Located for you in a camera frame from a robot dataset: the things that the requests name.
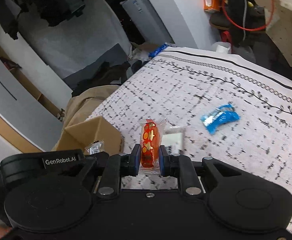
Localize orange box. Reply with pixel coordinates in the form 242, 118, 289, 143
203, 0, 221, 12

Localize brown round stool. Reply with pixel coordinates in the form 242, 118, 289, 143
209, 11, 232, 30

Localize tan cloth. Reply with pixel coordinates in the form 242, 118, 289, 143
66, 85, 121, 135

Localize blue printed packet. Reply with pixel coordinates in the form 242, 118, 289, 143
148, 44, 171, 58

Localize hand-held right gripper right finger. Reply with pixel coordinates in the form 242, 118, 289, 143
159, 145, 239, 196

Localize white wooden shelf unit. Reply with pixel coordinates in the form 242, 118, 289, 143
0, 27, 66, 153

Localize white cable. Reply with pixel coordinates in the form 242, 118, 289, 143
239, 0, 270, 27

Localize white cup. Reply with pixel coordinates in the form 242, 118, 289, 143
212, 42, 232, 54

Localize cardboard box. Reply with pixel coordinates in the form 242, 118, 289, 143
51, 116, 125, 157

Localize pile of dark clothes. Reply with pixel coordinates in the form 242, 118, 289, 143
72, 61, 151, 97

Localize clear pink-print packet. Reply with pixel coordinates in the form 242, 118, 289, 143
84, 140, 104, 155

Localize cream dotted tablecloth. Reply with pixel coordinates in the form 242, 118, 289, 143
251, 0, 292, 67

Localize clear plastic packet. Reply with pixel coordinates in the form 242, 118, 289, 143
162, 127, 186, 155

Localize hanging dark clothes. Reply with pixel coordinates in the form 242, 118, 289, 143
0, 0, 86, 40

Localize white patterned bed sheet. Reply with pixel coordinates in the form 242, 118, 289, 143
86, 46, 292, 238

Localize red cable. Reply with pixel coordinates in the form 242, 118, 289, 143
222, 0, 276, 32

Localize white plastic bag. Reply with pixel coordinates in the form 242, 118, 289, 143
131, 50, 151, 62

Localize flat cardboard sheet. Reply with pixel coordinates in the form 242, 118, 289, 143
131, 42, 161, 52

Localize blue snack packet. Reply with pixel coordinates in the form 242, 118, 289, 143
200, 103, 240, 135

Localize red orange snack packet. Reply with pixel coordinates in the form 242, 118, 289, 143
139, 118, 167, 175

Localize white standing appliance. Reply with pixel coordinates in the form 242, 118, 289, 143
120, 0, 174, 44

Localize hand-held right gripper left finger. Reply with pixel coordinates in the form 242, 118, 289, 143
78, 144, 141, 197

